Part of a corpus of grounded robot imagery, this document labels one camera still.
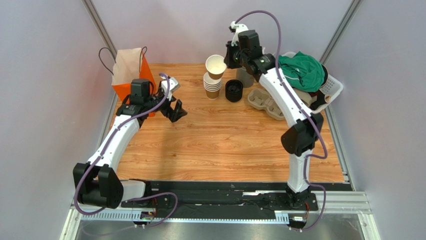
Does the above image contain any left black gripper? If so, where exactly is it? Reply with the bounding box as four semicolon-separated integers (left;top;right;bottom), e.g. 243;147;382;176
144;87;187;123

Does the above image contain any orange paper bag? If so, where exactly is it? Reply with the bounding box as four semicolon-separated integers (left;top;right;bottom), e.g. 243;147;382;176
108;46;158;101

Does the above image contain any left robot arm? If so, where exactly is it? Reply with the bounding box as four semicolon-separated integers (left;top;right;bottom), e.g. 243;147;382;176
72;74;187;210

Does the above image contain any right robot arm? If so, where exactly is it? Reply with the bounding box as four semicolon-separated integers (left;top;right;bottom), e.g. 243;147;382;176
224;27;324;209

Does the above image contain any grey straw holder cup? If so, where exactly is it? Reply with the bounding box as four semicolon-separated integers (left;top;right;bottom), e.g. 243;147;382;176
235;67;255;88

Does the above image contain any black lid stack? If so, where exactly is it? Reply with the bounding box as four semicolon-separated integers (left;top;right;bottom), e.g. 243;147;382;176
225;79;244;103

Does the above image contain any paper cup stack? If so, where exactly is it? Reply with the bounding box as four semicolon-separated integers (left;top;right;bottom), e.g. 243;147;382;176
203;72;222;100

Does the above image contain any green cloth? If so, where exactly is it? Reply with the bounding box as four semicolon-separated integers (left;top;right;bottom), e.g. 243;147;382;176
278;51;326;93

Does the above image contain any white plastic basket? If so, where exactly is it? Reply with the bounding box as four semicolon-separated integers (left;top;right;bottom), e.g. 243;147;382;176
278;51;344;114

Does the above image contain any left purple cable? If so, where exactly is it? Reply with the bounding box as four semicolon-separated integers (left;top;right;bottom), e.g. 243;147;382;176
73;72;179;231

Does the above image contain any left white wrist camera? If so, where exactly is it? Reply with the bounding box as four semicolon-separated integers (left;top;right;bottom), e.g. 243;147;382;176
159;73;181;102

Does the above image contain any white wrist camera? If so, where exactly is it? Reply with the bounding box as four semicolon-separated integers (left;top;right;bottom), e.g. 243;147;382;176
229;21;249;47
159;73;181;102

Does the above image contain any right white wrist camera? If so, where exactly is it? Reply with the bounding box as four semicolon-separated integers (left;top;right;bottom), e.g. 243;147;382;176
229;21;249;47

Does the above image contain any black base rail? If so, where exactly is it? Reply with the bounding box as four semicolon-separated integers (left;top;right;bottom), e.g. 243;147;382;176
99;179;354;221

